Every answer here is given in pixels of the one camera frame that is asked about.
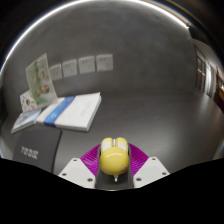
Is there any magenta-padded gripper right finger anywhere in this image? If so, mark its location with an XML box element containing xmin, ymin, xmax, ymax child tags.
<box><xmin>127</xmin><ymin>142</ymin><xmax>171</xmax><ymax>189</ymax></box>

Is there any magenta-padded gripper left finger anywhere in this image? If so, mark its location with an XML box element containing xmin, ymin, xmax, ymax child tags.
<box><xmin>58</xmin><ymin>144</ymin><xmax>102</xmax><ymax>190</ymax></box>

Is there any yellow computer mouse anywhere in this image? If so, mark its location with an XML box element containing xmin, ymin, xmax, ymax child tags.
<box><xmin>98</xmin><ymin>136</ymin><xmax>131</xmax><ymax>183</ymax></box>

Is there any dark grey mouse pad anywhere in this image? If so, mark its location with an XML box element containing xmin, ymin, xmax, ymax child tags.
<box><xmin>12</xmin><ymin>127</ymin><xmax>64</xmax><ymax>175</ymax></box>

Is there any white book with blue band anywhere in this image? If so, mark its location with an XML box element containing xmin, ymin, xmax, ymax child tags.
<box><xmin>35</xmin><ymin>91</ymin><xmax>103</xmax><ymax>132</ymax></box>

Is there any grey striped book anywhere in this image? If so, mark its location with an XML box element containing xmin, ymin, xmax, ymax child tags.
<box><xmin>10</xmin><ymin>108</ymin><xmax>43</xmax><ymax>135</ymax></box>

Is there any white card with colourful stickers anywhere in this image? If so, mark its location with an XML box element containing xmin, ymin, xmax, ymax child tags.
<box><xmin>18</xmin><ymin>88</ymin><xmax>43</xmax><ymax>114</ymax></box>

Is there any green menu stand sign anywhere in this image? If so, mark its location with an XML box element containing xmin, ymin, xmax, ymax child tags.
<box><xmin>25</xmin><ymin>52</ymin><xmax>59</xmax><ymax>111</ymax></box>

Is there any ceiling light strip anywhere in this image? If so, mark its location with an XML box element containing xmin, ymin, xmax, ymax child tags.
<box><xmin>0</xmin><ymin>0</ymin><xmax>193</xmax><ymax>75</ymax></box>

